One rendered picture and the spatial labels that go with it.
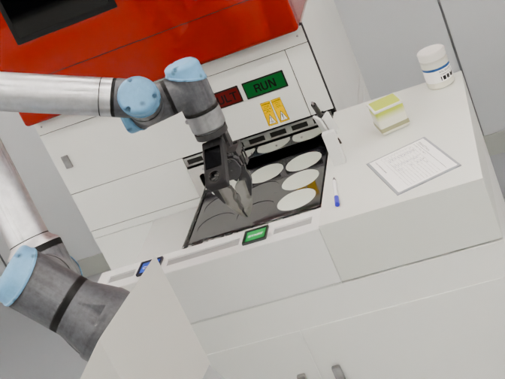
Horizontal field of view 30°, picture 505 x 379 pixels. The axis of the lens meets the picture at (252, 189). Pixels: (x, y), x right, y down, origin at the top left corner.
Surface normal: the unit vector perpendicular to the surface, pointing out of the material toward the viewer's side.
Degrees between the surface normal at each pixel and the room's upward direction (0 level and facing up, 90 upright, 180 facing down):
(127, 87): 66
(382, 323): 90
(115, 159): 90
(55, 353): 0
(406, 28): 90
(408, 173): 0
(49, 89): 61
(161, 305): 90
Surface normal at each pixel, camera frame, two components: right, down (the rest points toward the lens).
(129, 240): -0.13, 0.45
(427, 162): -0.38, -0.84
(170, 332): 0.88, -0.20
